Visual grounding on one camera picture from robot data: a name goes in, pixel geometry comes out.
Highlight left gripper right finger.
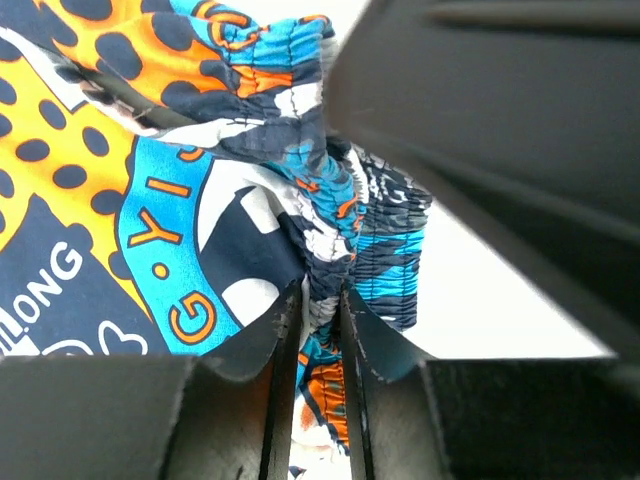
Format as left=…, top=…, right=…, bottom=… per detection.
left=339, top=289, right=639, bottom=479

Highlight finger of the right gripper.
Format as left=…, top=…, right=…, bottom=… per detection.
left=328, top=1, right=639, bottom=358

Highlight blue patterned shorts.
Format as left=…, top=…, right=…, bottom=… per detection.
left=1, top=1, right=431, bottom=479

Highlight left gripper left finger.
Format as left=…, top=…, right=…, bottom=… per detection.
left=1, top=283, right=303, bottom=479

